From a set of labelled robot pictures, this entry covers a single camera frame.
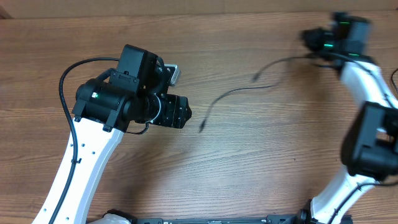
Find black USB cable bundle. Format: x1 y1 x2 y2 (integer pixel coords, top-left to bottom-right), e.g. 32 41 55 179
198 54 315 134

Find separated black cable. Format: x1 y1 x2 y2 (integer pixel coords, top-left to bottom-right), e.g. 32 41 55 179
391 67 398 94

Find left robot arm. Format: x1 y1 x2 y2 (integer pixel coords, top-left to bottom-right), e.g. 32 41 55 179
34 45 192 223

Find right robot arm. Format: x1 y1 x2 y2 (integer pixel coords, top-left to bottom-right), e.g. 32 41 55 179
286 12 397 223

